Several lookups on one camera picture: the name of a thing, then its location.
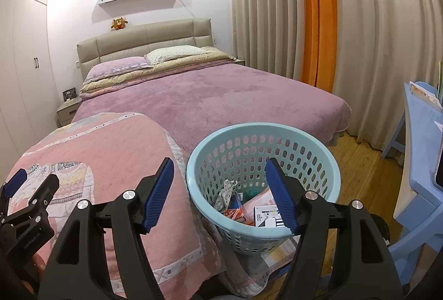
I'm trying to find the light blue plastic basket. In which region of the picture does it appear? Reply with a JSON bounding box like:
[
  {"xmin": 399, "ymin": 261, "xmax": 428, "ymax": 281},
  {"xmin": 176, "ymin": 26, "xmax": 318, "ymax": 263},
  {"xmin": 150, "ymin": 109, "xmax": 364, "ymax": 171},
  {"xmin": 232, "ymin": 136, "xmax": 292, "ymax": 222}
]
[{"xmin": 186, "ymin": 122, "xmax": 341, "ymax": 255}]

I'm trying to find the pink quilted blanket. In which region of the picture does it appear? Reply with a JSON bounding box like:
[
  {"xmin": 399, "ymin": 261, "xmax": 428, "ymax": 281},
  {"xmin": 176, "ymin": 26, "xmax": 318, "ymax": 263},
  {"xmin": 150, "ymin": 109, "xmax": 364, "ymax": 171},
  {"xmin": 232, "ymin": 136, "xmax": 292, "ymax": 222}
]
[{"xmin": 3, "ymin": 112, "xmax": 225, "ymax": 287}]

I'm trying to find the black waste bin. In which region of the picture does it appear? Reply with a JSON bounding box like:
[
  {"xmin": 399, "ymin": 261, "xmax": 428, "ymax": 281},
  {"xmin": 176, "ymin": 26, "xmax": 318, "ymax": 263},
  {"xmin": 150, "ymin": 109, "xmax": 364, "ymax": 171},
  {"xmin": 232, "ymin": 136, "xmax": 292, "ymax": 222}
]
[{"xmin": 370, "ymin": 213, "xmax": 392, "ymax": 246}]

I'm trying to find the patterned white packet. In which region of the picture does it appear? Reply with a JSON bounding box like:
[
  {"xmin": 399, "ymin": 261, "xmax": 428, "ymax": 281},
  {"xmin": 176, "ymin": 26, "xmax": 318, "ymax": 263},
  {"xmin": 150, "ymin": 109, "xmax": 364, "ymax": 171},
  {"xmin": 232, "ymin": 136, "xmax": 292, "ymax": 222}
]
[{"xmin": 214, "ymin": 179, "xmax": 240, "ymax": 211}]

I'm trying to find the bed with purple cover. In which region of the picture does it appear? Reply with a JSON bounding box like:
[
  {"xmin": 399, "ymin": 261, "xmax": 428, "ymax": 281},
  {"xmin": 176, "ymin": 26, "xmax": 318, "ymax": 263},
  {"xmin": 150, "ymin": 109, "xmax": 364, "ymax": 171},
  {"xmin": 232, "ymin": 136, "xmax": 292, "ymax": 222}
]
[{"xmin": 71, "ymin": 56, "xmax": 352, "ymax": 155}]

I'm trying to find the light blue desk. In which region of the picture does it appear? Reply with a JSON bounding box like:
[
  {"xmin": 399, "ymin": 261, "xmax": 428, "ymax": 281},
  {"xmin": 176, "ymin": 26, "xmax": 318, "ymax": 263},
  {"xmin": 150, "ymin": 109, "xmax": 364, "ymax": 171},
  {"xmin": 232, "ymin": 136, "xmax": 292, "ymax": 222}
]
[{"xmin": 381, "ymin": 80, "xmax": 443, "ymax": 228}]

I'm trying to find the beige padded bed headboard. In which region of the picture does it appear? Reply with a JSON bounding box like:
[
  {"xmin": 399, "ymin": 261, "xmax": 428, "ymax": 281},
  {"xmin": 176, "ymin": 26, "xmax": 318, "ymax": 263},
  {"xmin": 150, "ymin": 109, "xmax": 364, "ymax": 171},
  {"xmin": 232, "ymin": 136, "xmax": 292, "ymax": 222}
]
[{"xmin": 77, "ymin": 18, "xmax": 212, "ymax": 79}]

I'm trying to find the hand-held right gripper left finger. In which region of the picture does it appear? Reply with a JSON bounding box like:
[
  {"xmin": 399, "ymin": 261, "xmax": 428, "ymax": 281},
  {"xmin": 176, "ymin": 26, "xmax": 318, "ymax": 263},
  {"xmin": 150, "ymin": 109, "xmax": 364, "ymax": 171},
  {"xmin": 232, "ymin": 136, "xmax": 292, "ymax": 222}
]
[{"xmin": 39, "ymin": 157, "xmax": 175, "ymax": 300}]

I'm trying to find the plaid grey cloth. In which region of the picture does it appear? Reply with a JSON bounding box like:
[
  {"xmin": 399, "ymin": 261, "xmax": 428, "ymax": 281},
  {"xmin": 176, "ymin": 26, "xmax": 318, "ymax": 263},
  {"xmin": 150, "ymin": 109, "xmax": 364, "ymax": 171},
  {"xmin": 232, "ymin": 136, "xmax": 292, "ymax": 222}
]
[{"xmin": 221, "ymin": 234, "xmax": 298, "ymax": 299}]

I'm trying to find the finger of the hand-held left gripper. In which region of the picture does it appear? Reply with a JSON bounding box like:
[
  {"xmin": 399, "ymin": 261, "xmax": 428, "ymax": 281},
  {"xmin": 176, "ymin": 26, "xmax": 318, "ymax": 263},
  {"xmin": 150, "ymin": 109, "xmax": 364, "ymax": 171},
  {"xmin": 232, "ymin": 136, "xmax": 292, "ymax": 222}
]
[
  {"xmin": 7, "ymin": 173, "xmax": 60, "ymax": 225},
  {"xmin": 0, "ymin": 168, "xmax": 28, "ymax": 207}
]

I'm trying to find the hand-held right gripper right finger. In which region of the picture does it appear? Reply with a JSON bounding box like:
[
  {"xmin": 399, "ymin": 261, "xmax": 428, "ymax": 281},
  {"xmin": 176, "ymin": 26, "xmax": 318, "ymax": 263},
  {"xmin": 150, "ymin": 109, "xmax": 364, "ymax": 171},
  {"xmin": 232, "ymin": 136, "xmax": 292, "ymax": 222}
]
[{"xmin": 266, "ymin": 157, "xmax": 404, "ymax": 300}]

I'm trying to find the beige curtain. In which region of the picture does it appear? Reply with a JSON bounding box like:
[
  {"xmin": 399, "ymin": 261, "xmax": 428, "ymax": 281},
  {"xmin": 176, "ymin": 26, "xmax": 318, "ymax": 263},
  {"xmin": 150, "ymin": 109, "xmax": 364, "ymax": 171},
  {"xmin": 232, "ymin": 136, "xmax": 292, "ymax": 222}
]
[{"xmin": 228, "ymin": 0, "xmax": 443, "ymax": 169}]

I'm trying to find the white dotted pillow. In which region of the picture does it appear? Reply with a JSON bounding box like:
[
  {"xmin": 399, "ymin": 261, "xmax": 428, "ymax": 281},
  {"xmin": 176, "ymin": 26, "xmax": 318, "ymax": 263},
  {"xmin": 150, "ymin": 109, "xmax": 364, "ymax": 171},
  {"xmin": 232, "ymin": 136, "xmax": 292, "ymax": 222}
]
[{"xmin": 145, "ymin": 45, "xmax": 212, "ymax": 66}]

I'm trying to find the purple pillow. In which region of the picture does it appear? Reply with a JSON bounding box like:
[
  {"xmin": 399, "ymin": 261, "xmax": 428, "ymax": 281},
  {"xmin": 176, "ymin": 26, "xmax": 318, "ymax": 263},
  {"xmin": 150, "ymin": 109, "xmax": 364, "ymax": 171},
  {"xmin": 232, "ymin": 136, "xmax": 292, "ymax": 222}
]
[{"xmin": 85, "ymin": 57, "xmax": 153, "ymax": 81}]

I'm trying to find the white wardrobe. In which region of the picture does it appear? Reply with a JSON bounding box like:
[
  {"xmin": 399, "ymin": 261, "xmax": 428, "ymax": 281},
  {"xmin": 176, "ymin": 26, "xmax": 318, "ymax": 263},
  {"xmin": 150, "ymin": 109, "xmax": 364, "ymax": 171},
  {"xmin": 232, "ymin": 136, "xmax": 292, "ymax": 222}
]
[{"xmin": 0, "ymin": 0, "xmax": 75, "ymax": 179}]

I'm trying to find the orange curtain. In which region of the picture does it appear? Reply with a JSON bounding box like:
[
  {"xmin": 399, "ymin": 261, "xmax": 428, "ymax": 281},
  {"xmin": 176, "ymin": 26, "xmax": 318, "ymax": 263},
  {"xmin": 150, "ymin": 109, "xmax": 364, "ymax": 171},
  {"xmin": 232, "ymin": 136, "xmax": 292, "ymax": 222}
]
[{"xmin": 298, "ymin": 0, "xmax": 338, "ymax": 93}]

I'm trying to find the red orange wrapper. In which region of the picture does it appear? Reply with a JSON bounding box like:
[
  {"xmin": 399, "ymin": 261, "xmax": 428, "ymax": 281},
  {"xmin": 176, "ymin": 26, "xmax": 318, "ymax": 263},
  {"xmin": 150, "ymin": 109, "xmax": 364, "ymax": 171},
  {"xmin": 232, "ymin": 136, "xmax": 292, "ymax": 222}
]
[{"xmin": 225, "ymin": 193, "xmax": 256, "ymax": 225}]

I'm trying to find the beige folded quilt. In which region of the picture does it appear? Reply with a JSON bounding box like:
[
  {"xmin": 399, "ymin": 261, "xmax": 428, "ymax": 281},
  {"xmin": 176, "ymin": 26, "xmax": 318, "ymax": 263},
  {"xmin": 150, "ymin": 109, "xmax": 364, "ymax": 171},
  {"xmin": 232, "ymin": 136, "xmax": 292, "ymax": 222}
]
[{"xmin": 80, "ymin": 47, "xmax": 239, "ymax": 94}]

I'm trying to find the white box black print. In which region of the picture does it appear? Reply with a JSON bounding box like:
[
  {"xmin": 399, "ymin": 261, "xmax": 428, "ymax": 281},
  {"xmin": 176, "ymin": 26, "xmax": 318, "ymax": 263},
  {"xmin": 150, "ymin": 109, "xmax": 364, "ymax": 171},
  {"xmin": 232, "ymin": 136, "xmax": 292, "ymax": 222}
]
[{"xmin": 254, "ymin": 205, "xmax": 288, "ymax": 228}]

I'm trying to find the pink white paper packet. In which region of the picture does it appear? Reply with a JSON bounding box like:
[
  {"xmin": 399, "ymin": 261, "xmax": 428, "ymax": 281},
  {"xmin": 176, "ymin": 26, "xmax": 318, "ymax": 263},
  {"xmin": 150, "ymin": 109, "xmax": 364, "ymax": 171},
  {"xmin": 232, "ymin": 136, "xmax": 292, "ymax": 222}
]
[{"xmin": 242, "ymin": 186, "xmax": 277, "ymax": 217}]

